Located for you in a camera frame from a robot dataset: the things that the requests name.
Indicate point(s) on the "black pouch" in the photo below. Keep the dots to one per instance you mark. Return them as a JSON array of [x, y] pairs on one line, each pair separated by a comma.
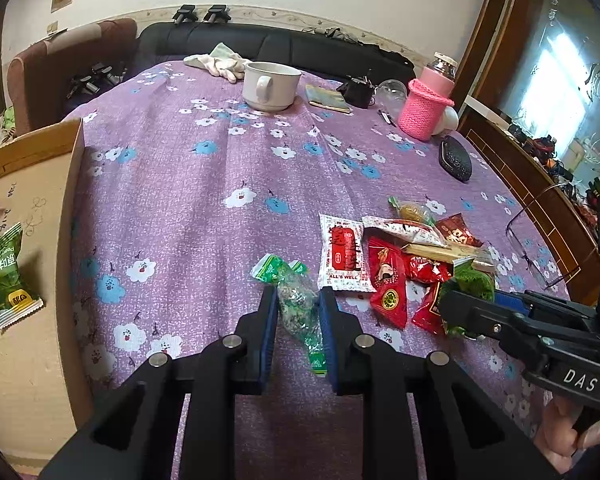
[[357, 92]]

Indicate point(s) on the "black sofa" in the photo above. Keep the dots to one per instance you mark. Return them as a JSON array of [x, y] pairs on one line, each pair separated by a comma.
[[280, 45]]

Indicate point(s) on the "eyeglasses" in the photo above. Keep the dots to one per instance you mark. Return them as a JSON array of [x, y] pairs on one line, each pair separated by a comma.
[[550, 272]]

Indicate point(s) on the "yellow candy with green ends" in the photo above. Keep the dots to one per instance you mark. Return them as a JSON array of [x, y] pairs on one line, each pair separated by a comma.
[[412, 211]]

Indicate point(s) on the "wall switch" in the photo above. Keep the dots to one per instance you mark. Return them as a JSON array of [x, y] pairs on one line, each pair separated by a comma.
[[52, 27]]

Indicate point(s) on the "cardboard box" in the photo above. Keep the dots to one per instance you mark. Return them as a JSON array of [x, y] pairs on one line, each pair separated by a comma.
[[30, 360]]

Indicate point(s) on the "plain green snack packet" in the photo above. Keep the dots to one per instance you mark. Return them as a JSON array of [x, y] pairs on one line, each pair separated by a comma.
[[472, 282]]

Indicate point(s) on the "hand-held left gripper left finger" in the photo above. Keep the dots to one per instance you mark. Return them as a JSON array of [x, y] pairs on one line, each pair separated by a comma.
[[269, 330]]

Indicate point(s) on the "dark red snack packet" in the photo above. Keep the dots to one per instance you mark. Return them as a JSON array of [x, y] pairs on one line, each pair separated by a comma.
[[457, 232]]

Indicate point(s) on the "red figure-print snack packet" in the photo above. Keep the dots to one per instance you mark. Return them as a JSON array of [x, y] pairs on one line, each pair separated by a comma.
[[387, 280]]

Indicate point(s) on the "white red-label snack packet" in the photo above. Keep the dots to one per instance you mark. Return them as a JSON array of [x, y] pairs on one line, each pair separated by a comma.
[[345, 255]]

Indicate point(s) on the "brown armchair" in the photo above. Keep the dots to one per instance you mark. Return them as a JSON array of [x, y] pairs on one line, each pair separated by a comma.
[[35, 85]]

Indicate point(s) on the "bottle in pink knitted sleeve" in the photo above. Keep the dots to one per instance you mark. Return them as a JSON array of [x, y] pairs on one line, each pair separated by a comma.
[[422, 110]]

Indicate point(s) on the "black glasses case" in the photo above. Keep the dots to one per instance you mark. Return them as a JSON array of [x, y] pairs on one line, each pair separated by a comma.
[[455, 160]]

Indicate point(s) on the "frosted glass panel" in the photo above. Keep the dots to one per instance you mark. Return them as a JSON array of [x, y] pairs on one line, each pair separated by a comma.
[[555, 60]]

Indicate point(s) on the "person's right hand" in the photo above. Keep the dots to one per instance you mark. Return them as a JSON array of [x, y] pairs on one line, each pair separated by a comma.
[[560, 430]]

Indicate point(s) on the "golden bar snack packet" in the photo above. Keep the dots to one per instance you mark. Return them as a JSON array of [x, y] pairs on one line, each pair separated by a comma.
[[445, 254]]

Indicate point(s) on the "bright red snack packet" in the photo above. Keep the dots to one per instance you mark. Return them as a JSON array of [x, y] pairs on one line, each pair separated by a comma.
[[425, 267], [427, 310]]

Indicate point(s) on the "small booklet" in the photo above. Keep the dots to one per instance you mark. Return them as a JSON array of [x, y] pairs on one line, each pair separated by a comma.
[[325, 97]]

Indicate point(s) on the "clear green candy packet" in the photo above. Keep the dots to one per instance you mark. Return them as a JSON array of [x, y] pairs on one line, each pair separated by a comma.
[[297, 305]]

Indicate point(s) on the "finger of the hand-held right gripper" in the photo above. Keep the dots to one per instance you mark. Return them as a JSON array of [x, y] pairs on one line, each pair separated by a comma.
[[485, 317], [535, 302]]

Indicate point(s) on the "spare black gripper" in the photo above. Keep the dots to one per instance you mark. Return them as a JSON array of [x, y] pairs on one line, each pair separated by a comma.
[[185, 12], [84, 86], [216, 12], [107, 72]]

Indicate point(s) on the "green yellow-label snack packet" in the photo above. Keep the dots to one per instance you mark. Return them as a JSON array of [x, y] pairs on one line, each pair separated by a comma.
[[7, 280]]

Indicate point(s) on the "white red-print long packet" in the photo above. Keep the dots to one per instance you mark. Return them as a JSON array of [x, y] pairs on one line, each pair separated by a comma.
[[405, 230]]

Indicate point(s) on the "white round container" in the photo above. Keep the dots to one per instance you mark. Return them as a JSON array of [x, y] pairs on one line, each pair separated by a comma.
[[449, 120]]

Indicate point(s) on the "wooden cabinet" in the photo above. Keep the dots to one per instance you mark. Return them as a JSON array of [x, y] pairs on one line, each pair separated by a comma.
[[505, 170]]

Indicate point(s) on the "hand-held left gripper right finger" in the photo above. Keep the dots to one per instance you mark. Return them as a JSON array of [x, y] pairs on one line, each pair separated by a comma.
[[327, 340]]

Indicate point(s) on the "white cup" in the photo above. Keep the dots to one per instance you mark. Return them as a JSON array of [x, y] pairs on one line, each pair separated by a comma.
[[275, 87]]

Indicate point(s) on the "white gloves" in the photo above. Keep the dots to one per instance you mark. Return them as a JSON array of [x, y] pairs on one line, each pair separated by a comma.
[[215, 62]]

